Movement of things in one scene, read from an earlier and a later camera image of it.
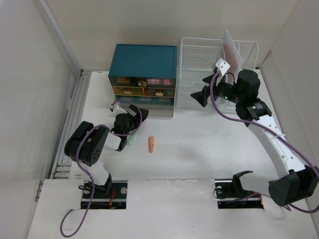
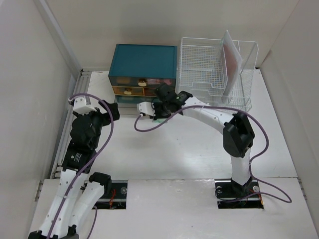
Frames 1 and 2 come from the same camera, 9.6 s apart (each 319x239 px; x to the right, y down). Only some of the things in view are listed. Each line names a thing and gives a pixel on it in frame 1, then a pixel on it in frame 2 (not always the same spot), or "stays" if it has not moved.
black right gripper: [202, 96] → [157, 116]
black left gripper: [137, 122] → [106, 116]
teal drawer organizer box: [145, 73] stays
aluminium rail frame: [62, 167] stays
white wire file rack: [197, 59] stays
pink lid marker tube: [159, 81] stays
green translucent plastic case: [130, 139] → [159, 120]
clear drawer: [128, 90] stays
